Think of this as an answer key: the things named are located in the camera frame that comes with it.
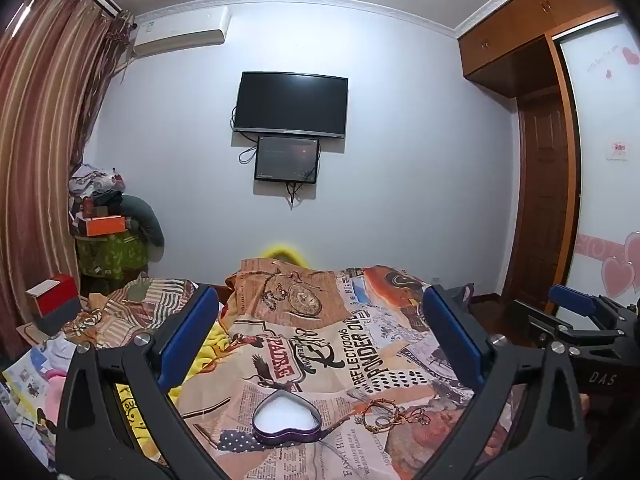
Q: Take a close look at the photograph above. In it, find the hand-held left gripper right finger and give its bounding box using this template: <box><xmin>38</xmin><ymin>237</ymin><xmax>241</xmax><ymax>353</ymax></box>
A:
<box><xmin>422</xmin><ymin>284</ymin><xmax>590</xmax><ymax>480</ymax></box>

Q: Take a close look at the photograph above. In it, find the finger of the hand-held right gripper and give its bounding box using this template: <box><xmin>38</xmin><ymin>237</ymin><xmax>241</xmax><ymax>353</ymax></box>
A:
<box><xmin>547</xmin><ymin>284</ymin><xmax>640</xmax><ymax>333</ymax></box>
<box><xmin>511</xmin><ymin>299</ymin><xmax>623</xmax><ymax>348</ymax></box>

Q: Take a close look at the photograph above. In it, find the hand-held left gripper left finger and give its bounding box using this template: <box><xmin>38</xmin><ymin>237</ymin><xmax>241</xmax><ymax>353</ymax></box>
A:
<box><xmin>54</xmin><ymin>285</ymin><xmax>236</xmax><ymax>480</ymax></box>

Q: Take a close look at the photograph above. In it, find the red beaded bracelet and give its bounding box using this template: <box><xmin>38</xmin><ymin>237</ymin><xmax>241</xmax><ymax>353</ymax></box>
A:
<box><xmin>361</xmin><ymin>398</ymin><xmax>402</xmax><ymax>435</ymax></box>

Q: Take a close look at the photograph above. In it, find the purple heart-shaped tin box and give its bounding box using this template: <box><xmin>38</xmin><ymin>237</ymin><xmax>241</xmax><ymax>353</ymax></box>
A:
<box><xmin>251</xmin><ymin>389</ymin><xmax>323</xmax><ymax>445</ymax></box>

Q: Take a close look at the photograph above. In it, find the silver pendant necklace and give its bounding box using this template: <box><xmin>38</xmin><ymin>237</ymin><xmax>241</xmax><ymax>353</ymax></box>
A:
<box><xmin>318</xmin><ymin>422</ymin><xmax>353</xmax><ymax>458</ymax></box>

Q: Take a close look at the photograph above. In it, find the yellow plush blanket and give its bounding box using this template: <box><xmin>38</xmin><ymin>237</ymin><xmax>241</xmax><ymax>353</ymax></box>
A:
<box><xmin>114</xmin><ymin>321</ymin><xmax>233</xmax><ymax>466</ymax></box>

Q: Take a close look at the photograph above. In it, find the striped patchwork blanket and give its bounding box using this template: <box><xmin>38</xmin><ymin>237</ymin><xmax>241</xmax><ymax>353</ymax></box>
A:
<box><xmin>62</xmin><ymin>274</ymin><xmax>221</xmax><ymax>348</ymax></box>

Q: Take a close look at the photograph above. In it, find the green patterned storage box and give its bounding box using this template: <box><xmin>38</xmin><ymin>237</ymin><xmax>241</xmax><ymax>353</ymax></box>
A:
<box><xmin>75</xmin><ymin>232</ymin><xmax>151</xmax><ymax>278</ymax></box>

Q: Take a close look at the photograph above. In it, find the yellow object behind bed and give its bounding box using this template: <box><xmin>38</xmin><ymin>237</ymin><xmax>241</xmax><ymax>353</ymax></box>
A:
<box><xmin>260</xmin><ymin>244</ymin><xmax>311</xmax><ymax>267</ymax></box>

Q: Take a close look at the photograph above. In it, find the grey cushion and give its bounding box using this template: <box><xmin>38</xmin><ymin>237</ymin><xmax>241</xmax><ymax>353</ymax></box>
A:
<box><xmin>120</xmin><ymin>194</ymin><xmax>166</xmax><ymax>261</ymax></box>

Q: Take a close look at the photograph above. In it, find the white wardrobe door with hearts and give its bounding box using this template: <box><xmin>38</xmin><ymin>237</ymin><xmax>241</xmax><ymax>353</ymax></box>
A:
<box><xmin>557</xmin><ymin>15</ymin><xmax>640</xmax><ymax>306</ymax></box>

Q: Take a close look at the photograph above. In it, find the newspaper print blanket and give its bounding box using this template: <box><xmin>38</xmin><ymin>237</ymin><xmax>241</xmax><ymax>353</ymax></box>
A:
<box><xmin>172</xmin><ymin>257</ymin><xmax>526</xmax><ymax>480</ymax></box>

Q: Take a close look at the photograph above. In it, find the orange box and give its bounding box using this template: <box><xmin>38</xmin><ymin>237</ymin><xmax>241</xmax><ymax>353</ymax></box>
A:
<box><xmin>75</xmin><ymin>215</ymin><xmax>127</xmax><ymax>237</ymax></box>

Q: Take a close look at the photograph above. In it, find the red box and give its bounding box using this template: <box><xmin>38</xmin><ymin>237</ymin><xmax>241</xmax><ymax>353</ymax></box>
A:
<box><xmin>26</xmin><ymin>274</ymin><xmax>81</xmax><ymax>316</ymax></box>

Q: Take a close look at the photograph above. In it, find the pile of clothes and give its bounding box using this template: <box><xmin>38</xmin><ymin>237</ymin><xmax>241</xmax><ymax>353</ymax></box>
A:
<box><xmin>67</xmin><ymin>162</ymin><xmax>126</xmax><ymax>221</ymax></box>

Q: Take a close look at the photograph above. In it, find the white printed cloth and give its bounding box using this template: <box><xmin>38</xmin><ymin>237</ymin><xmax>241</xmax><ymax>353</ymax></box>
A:
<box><xmin>0</xmin><ymin>332</ymin><xmax>76</xmax><ymax>471</ymax></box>

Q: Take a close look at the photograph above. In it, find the small black monitor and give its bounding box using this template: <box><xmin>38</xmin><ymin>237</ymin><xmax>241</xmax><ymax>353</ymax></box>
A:
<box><xmin>254</xmin><ymin>135</ymin><xmax>321</xmax><ymax>184</ymax></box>

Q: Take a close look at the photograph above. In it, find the striped brown curtain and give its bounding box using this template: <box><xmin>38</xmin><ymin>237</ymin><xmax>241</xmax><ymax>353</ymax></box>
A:
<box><xmin>0</xmin><ymin>0</ymin><xmax>136</xmax><ymax>356</ymax></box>

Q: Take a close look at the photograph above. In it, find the wooden wardrobe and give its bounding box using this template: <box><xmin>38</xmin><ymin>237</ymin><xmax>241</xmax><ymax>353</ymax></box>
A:
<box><xmin>456</xmin><ymin>0</ymin><xmax>621</xmax><ymax>306</ymax></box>

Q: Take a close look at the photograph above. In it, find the white air conditioner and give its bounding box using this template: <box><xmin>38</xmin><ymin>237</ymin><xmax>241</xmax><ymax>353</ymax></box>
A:
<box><xmin>131</xmin><ymin>6</ymin><xmax>232</xmax><ymax>58</ymax></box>

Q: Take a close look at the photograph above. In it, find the black monitor cable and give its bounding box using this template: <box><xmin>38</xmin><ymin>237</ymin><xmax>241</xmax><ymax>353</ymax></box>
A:
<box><xmin>238</xmin><ymin>146</ymin><xmax>307</xmax><ymax>211</ymax></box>

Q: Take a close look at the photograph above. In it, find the black wall television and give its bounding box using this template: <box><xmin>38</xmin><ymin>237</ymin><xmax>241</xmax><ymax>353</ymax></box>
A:
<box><xmin>232</xmin><ymin>71</ymin><xmax>349</xmax><ymax>139</ymax></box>

